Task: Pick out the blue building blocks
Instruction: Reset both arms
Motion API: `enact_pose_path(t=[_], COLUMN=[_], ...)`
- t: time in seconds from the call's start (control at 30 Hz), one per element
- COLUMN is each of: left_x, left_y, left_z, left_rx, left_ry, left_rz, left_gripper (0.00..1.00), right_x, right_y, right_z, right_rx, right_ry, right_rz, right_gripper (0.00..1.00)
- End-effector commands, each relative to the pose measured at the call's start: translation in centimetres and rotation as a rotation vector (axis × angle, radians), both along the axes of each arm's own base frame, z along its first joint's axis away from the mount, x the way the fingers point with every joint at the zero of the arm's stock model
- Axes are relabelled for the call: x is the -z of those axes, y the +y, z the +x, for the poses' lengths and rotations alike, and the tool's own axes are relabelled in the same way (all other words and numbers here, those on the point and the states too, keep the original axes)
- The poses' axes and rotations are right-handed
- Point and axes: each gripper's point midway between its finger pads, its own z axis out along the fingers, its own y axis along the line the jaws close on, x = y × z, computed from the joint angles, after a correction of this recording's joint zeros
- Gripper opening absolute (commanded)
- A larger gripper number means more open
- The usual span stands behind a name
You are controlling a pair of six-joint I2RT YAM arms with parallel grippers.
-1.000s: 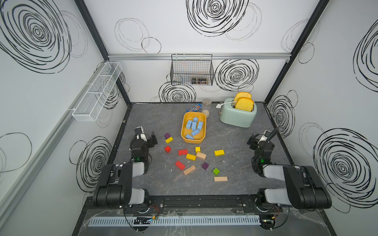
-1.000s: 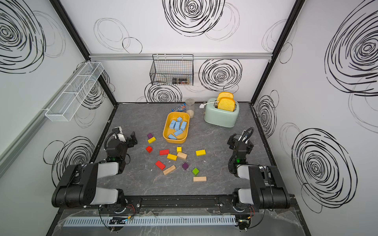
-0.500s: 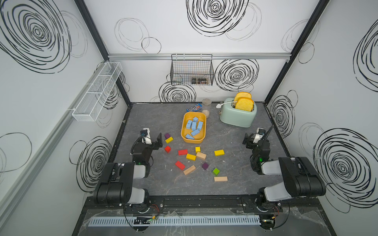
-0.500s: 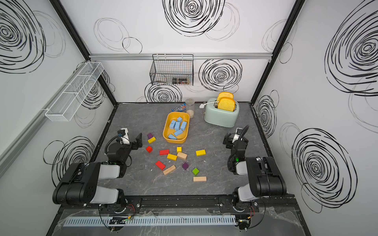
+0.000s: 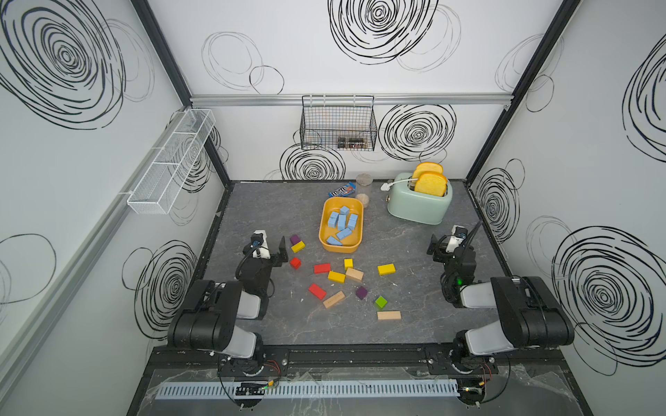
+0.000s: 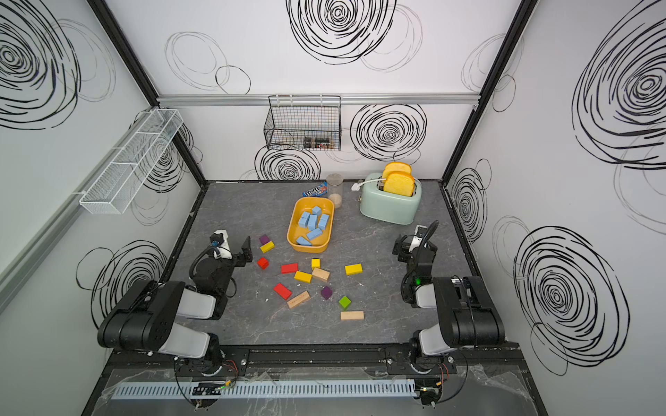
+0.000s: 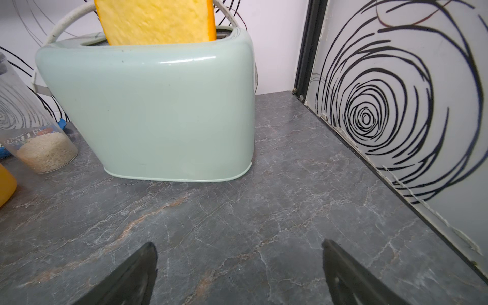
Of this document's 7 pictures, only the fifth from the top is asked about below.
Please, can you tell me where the long blue block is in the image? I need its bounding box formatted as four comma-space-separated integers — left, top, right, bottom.
347, 213, 358, 231
336, 228, 353, 241

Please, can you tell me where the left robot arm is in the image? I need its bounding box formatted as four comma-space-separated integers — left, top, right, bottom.
166, 230, 289, 376

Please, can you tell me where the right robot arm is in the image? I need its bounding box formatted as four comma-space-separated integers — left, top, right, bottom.
427, 223, 575, 374

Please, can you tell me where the small red cube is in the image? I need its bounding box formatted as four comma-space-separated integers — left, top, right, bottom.
290, 258, 302, 270

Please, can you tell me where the red flat block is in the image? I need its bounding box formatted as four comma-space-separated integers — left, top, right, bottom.
313, 263, 331, 274

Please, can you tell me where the long red block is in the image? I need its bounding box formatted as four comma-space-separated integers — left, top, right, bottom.
309, 284, 327, 301

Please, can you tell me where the mint green toaster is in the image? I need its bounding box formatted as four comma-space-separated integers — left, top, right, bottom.
387, 173, 454, 225

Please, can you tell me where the yellow plastic tub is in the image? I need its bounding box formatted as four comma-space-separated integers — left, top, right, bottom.
318, 197, 364, 254

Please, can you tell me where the long yellow block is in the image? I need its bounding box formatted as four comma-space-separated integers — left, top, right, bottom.
328, 271, 346, 284

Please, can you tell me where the yellow sponge toast front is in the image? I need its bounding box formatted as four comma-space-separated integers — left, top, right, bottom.
414, 172, 449, 197

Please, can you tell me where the yellow sponge toast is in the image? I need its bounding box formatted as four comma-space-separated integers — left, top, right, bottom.
412, 162, 443, 180
414, 172, 449, 197

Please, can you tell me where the tan wooden block lower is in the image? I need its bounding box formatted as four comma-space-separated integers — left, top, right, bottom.
324, 291, 346, 309

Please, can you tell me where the tan wooden block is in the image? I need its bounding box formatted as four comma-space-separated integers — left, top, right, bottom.
324, 291, 346, 309
377, 311, 402, 321
345, 268, 364, 283

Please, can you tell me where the tan wooden block centre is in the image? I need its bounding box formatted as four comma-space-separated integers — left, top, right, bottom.
345, 268, 364, 283

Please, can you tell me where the yellow block right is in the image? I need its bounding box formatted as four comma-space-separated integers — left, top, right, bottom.
377, 263, 396, 277

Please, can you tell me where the yellow sponge toast back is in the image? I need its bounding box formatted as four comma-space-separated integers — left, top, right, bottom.
412, 162, 443, 180

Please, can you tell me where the green cube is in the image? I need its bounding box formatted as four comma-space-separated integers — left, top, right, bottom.
375, 296, 388, 310

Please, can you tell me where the purple cube lower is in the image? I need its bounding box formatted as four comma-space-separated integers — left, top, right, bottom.
356, 287, 369, 300

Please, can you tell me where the blue candy packet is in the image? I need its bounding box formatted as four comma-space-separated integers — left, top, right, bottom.
328, 182, 357, 198

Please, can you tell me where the tan wooden block front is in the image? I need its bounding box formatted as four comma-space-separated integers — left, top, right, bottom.
377, 311, 402, 321

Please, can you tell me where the clear plastic jar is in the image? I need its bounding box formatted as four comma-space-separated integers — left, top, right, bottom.
356, 173, 373, 208

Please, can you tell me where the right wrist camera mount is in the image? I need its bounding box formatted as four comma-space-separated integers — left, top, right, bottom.
446, 225, 468, 253

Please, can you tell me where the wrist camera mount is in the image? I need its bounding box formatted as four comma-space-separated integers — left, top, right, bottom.
446, 225, 468, 253
251, 230, 271, 259

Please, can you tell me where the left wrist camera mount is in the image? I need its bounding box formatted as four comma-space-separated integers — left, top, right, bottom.
251, 230, 271, 259

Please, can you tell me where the white slotted cable duct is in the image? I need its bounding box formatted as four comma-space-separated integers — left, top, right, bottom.
155, 380, 460, 400

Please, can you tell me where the white wire shelf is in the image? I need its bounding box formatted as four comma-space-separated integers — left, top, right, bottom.
128, 109, 215, 215

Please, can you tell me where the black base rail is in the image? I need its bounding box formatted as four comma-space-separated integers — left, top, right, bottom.
147, 342, 565, 371

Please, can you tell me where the black wire basket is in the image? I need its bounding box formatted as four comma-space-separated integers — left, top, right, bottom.
299, 95, 378, 152

